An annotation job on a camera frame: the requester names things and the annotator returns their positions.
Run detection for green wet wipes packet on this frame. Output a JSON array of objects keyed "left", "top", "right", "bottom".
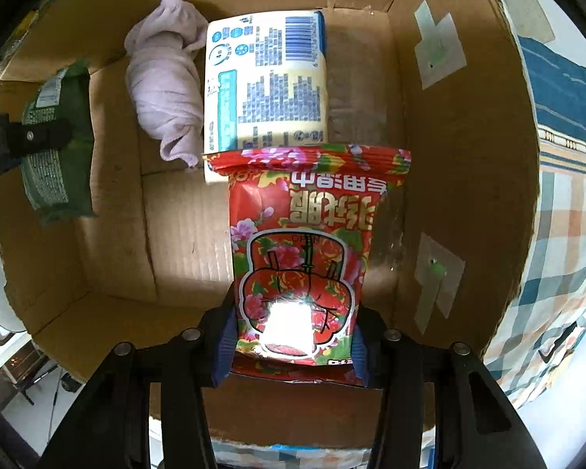
[{"left": 20, "top": 59, "right": 98, "bottom": 226}]

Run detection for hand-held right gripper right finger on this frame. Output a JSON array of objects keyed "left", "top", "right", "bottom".
[{"left": 352, "top": 306, "right": 548, "bottom": 469}]

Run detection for pale yellow tissue pack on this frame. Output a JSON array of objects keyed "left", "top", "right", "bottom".
[{"left": 203, "top": 9, "right": 331, "bottom": 184}]

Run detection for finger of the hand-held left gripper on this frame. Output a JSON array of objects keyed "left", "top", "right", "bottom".
[{"left": 0, "top": 113, "right": 74, "bottom": 183}]

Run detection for plaid bed sheet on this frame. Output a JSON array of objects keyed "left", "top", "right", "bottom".
[{"left": 479, "top": 34, "right": 586, "bottom": 409}]

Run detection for cardboard box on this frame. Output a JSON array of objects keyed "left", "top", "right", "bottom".
[{"left": 0, "top": 0, "right": 541, "bottom": 451}]

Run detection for pink rolled towel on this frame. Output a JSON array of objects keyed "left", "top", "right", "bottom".
[{"left": 124, "top": 0, "right": 210, "bottom": 168}]

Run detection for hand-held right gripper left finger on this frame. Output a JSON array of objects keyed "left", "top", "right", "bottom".
[{"left": 38, "top": 291, "right": 240, "bottom": 469}]

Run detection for red floral wet wipes packet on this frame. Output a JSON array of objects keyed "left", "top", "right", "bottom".
[{"left": 202, "top": 143, "right": 413, "bottom": 388}]

